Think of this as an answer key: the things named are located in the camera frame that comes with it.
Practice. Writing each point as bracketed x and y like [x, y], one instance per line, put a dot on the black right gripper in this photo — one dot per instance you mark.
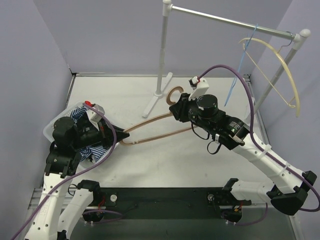
[182, 108]

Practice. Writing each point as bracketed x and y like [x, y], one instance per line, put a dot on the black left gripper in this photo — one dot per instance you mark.
[105, 133]

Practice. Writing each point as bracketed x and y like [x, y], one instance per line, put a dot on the tan wooden hanger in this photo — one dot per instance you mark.
[154, 119]

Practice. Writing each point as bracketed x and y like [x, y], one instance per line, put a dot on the blue white striped tank top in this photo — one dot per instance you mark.
[92, 154]

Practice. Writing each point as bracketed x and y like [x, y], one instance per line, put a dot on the light blue wire hanger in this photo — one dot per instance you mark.
[246, 44]

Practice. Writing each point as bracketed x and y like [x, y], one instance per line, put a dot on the cream plastic hanger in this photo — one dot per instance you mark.
[294, 103]

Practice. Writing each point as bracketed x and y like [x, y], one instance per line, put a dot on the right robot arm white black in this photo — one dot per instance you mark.
[288, 187]

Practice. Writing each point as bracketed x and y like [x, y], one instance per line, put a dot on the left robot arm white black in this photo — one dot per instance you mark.
[50, 221]

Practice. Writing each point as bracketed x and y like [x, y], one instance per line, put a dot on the white perforated plastic basket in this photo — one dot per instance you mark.
[63, 130]

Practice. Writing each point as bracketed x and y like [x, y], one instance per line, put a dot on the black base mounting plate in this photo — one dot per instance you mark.
[163, 203]

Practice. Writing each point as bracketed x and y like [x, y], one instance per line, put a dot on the silver clothes rack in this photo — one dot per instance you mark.
[190, 35]

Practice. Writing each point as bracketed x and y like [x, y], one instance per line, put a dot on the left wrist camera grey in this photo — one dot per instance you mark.
[93, 117]

